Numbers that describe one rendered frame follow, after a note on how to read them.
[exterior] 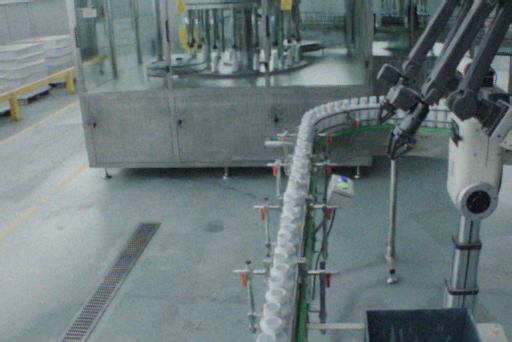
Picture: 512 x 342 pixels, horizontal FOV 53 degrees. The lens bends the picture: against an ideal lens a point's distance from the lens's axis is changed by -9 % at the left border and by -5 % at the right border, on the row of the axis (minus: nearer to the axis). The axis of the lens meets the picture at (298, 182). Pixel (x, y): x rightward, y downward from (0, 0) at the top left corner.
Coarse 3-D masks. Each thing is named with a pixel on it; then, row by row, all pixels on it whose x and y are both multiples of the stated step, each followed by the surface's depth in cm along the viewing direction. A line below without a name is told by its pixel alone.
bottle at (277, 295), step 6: (276, 288) 126; (282, 288) 126; (270, 294) 125; (276, 294) 127; (282, 294) 126; (270, 300) 125; (276, 300) 124; (282, 300) 124; (282, 306) 124; (288, 306) 126; (282, 312) 124; (288, 312) 125; (288, 318) 125; (288, 324) 126; (288, 330) 126; (288, 336) 127
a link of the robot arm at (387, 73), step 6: (384, 66) 210; (390, 66) 211; (414, 66) 207; (384, 72) 210; (390, 72) 210; (396, 72) 210; (402, 72) 212; (408, 72) 207; (414, 72) 207; (378, 78) 212; (384, 78) 211; (390, 78) 210; (408, 78) 209; (390, 84) 212
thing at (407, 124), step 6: (408, 114) 173; (408, 120) 171; (414, 120) 170; (396, 126) 176; (402, 126) 172; (408, 126) 171; (414, 126) 171; (402, 132) 169; (408, 132) 171; (414, 132) 172; (414, 138) 171
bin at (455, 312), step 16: (368, 320) 155; (384, 320) 154; (400, 320) 154; (416, 320) 154; (432, 320) 154; (448, 320) 153; (464, 320) 153; (368, 336) 142; (384, 336) 157; (400, 336) 156; (416, 336) 156; (432, 336) 156; (448, 336) 156; (464, 336) 154; (480, 336) 139
